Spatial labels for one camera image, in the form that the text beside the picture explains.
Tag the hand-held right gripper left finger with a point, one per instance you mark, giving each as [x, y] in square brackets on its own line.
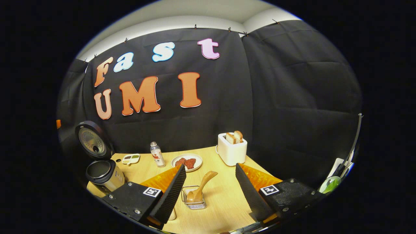
[174, 195]

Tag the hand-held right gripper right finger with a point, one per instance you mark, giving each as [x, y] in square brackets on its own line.
[252, 195]

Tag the white rice box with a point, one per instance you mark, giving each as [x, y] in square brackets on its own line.
[172, 214]

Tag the wooden spoon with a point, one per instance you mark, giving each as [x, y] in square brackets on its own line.
[203, 183]

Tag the black and beige rice cooker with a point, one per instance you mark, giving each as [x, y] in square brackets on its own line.
[109, 180]

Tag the red meat piece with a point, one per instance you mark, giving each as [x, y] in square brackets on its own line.
[180, 162]
[190, 163]

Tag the small clear bottle red label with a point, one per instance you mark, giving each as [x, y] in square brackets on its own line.
[158, 156]

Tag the white round plate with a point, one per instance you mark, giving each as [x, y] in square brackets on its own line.
[198, 159]

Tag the white toaster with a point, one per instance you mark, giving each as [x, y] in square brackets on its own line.
[230, 154]

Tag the small white condiment dish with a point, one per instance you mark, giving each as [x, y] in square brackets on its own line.
[130, 159]

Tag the toasted bread slice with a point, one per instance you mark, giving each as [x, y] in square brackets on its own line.
[230, 138]
[239, 136]

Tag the green and white bag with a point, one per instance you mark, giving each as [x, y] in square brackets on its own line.
[330, 185]

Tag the black backdrop cloth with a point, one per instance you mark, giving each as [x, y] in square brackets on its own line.
[276, 91]

